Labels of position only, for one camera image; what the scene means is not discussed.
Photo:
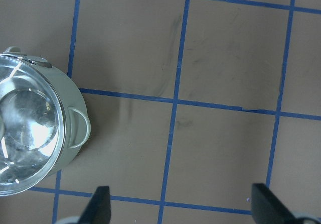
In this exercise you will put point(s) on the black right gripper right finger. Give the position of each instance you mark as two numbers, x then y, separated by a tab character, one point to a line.
267	208

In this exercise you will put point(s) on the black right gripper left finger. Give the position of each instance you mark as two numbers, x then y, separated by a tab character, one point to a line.
98	210

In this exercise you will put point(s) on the glass pot lid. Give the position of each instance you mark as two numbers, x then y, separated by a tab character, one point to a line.
31	126

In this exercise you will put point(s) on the pale green steel pot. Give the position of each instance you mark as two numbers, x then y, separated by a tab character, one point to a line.
76	121

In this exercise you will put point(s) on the brown paper table mat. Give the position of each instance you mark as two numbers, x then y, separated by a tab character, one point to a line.
190	101

